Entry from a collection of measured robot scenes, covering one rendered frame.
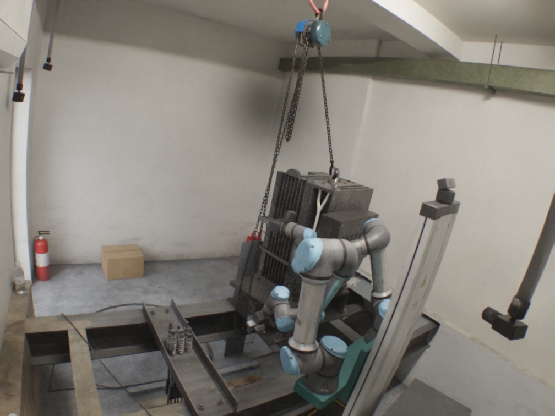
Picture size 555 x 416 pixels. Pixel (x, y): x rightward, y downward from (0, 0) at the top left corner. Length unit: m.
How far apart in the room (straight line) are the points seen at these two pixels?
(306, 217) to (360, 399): 1.06
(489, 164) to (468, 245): 0.62
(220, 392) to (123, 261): 2.33
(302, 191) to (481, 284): 1.52
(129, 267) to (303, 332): 2.81
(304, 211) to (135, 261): 2.28
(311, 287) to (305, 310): 0.09
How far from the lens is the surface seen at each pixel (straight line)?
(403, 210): 2.98
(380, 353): 1.39
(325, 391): 1.46
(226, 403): 1.70
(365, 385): 1.50
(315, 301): 1.20
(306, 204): 1.99
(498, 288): 2.67
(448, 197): 1.29
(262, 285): 2.21
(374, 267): 1.78
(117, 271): 3.80
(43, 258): 3.72
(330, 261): 1.15
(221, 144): 4.09
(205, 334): 2.46
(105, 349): 2.30
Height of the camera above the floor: 1.96
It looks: 14 degrees down
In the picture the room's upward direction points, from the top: 12 degrees clockwise
